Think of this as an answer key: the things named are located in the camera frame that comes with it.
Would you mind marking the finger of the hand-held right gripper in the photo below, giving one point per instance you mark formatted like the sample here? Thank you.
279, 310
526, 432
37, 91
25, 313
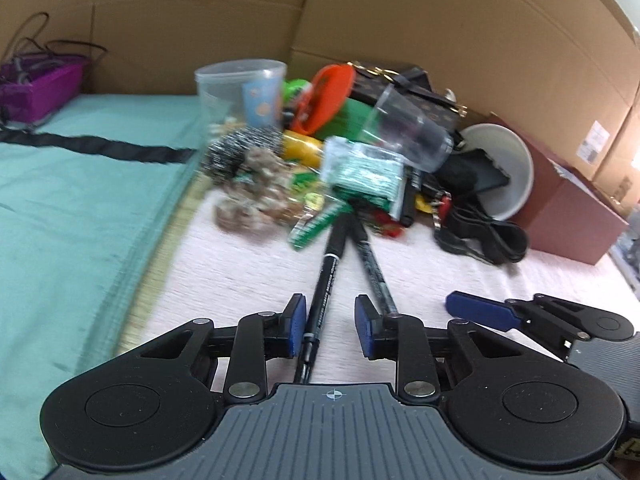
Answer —
480, 310

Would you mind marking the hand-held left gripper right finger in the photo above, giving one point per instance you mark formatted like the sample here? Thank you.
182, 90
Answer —
364, 330

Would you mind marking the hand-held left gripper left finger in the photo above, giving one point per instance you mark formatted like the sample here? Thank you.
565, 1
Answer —
296, 325

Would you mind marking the green striped packet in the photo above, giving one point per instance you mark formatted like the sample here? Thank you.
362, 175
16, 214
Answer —
315, 225

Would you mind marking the orange plastic bowl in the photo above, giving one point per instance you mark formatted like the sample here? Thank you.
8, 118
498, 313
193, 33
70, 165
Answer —
325, 95

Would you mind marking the clear cup with blue print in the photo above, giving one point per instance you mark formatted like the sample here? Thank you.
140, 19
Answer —
235, 90

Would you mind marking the green white snack packet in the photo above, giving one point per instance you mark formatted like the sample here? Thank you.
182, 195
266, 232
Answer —
365, 175

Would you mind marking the red-brown cardboard box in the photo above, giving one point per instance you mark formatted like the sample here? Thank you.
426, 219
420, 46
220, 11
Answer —
565, 210

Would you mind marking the clear plastic cup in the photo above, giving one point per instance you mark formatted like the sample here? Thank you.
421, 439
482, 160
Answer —
407, 130

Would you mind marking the green plastic piece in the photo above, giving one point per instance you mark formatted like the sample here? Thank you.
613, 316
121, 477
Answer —
296, 91

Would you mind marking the black flat case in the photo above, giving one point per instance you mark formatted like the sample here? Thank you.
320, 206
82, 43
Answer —
475, 170

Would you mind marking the steel wool scrubber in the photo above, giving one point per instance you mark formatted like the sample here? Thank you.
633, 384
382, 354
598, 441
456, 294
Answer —
240, 152

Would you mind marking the red clip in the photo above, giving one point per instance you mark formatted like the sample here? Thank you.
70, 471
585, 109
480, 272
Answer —
387, 225

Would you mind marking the brown cardboard backdrop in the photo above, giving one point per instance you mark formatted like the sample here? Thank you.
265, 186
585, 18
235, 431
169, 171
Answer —
450, 15

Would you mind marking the white shipping label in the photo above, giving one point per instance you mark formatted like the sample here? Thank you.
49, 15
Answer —
595, 141

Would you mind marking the brown crinkled wrapper bundle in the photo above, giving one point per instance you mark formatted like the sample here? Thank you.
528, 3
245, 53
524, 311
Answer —
255, 195

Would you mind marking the yellow bottle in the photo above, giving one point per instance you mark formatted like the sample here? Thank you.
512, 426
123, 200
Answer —
302, 149

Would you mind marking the teal mat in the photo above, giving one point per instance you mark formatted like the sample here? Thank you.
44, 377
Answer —
75, 240

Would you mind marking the brown patterned purse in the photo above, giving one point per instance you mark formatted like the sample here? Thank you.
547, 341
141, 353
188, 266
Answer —
415, 90

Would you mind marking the purple plastic basket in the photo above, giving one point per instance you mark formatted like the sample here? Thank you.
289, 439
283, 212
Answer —
35, 90

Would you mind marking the white ceramic bowl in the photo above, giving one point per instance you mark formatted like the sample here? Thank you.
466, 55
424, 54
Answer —
505, 170

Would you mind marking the black marker pen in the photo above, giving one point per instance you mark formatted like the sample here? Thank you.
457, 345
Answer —
372, 265
325, 290

